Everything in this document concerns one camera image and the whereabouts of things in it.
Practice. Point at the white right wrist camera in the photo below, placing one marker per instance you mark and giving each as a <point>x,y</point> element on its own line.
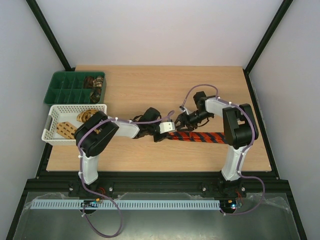
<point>183,109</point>

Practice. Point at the rolled brown patterned tie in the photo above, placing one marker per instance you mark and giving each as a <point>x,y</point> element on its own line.
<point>88,82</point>

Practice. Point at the orange navy striped tie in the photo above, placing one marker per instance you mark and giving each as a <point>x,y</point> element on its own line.
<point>199,137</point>

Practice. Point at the black frame post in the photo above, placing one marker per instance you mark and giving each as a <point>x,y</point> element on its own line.
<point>38,14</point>
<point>276,20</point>

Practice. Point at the rolled beige patterned tie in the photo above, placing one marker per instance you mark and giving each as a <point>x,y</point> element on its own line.
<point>98,82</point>

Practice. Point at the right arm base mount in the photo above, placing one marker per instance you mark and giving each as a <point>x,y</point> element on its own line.
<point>221,188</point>

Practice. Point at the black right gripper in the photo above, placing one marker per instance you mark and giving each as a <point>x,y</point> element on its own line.
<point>187,119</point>

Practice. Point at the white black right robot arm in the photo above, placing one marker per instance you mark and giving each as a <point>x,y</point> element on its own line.
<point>239,128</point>

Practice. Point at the light blue slotted cable duct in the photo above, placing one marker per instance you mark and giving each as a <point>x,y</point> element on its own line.
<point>73,204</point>

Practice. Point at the right black frame post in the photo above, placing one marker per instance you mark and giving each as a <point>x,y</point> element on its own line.
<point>276,20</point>

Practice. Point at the black aluminium frame rail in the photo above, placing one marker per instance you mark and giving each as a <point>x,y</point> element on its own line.
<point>114,184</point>

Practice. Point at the left black frame post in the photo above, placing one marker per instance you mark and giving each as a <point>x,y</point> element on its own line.
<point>38,14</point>

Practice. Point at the green divided storage tray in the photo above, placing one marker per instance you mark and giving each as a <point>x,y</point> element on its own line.
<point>66,87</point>

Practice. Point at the white perforated plastic basket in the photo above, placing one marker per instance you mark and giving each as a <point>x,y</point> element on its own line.
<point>60,113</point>

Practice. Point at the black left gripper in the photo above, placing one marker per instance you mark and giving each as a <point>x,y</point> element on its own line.
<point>164,136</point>

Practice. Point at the tan patterned tie in basket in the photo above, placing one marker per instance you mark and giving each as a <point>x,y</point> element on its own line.
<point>66,130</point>

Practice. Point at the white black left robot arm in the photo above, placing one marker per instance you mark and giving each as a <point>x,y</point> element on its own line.
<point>95,134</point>

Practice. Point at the tan ringed tie in basket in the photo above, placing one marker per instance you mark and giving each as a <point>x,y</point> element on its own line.
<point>85,115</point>

